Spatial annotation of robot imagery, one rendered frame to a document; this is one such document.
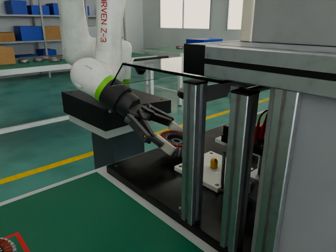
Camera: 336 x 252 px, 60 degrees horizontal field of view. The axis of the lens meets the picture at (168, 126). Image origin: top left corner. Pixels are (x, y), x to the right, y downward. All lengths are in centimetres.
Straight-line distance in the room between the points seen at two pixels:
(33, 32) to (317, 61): 659
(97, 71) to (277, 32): 57
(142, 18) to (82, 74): 790
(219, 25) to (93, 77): 598
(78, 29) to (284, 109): 99
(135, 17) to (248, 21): 816
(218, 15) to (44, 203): 633
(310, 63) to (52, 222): 57
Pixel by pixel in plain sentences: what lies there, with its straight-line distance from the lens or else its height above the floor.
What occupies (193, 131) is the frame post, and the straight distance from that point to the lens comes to 51.
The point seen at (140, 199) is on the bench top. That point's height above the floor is 75.
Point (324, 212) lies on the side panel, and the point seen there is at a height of 93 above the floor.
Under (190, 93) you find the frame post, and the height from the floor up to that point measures 103.
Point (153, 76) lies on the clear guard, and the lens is 75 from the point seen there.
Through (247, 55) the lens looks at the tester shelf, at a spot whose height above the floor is 111.
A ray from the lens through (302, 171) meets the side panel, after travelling 41.
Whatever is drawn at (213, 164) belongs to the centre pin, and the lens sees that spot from 78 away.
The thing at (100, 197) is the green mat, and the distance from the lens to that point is 74.
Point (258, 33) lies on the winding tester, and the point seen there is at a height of 113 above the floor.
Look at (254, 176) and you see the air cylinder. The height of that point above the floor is 82.
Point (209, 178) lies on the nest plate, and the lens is 74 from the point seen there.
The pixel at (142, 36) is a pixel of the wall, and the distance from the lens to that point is 878.
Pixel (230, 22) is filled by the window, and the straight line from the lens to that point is 660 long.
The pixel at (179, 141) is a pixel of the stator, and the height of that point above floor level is 81.
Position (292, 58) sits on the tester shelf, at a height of 111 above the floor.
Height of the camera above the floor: 115
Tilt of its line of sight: 20 degrees down
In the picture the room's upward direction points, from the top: straight up
